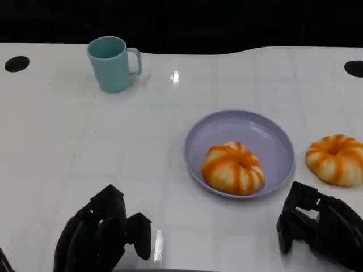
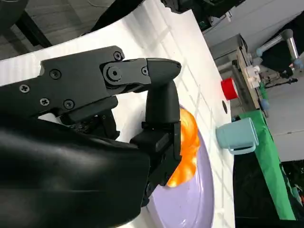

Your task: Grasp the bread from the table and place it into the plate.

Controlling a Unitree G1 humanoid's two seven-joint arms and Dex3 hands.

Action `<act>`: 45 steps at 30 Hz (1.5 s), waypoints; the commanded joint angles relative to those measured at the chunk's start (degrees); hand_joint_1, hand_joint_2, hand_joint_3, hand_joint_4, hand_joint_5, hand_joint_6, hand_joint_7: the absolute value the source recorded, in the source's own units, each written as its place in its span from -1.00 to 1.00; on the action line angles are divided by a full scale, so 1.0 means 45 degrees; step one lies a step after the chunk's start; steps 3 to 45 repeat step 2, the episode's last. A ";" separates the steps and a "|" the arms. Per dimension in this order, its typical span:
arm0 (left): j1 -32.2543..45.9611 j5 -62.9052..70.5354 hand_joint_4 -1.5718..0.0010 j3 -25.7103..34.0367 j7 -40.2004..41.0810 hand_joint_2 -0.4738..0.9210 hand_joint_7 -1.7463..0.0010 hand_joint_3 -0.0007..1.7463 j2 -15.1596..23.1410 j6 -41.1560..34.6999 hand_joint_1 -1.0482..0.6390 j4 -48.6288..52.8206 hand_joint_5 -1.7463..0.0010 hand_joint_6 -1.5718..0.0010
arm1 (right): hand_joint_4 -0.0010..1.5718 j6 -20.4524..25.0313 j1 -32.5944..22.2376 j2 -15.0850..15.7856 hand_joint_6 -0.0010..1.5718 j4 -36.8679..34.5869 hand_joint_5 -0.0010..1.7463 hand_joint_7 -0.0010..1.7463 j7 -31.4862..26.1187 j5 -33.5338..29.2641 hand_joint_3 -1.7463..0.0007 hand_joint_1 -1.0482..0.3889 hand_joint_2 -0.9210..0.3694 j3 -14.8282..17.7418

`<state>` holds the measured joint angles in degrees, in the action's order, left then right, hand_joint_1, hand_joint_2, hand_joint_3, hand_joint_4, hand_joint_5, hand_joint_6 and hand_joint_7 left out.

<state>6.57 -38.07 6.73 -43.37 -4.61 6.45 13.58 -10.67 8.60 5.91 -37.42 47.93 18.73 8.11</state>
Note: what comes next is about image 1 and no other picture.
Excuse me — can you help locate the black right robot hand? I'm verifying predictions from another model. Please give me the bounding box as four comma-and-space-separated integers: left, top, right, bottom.
276, 181, 363, 272

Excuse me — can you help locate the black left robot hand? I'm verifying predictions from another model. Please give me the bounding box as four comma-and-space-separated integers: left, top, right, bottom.
53, 184, 153, 272

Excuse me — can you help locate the orange and white bread roll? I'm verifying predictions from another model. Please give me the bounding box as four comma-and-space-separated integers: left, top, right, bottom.
201, 141, 265, 196
305, 134, 363, 188

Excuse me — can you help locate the lilac plate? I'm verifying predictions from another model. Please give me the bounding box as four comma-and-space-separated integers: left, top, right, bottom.
184, 109, 296, 199

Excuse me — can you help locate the black table grommet hole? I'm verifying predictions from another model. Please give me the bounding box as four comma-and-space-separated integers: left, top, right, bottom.
4, 56, 31, 73
344, 60, 363, 78

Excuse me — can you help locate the pale green mug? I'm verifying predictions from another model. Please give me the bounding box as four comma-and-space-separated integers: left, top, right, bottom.
86, 36, 142, 94

